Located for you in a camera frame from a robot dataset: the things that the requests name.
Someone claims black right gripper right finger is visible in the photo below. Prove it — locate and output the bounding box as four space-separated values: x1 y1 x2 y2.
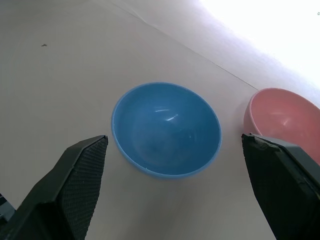
241 132 320 240

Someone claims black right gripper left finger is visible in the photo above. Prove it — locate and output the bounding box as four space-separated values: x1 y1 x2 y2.
0 134 109 240

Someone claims blue plastic bowl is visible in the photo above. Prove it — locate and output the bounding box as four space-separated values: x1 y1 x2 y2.
110 81 223 179

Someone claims red plastic bowl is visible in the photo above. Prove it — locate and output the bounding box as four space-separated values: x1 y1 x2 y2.
243 87 320 165

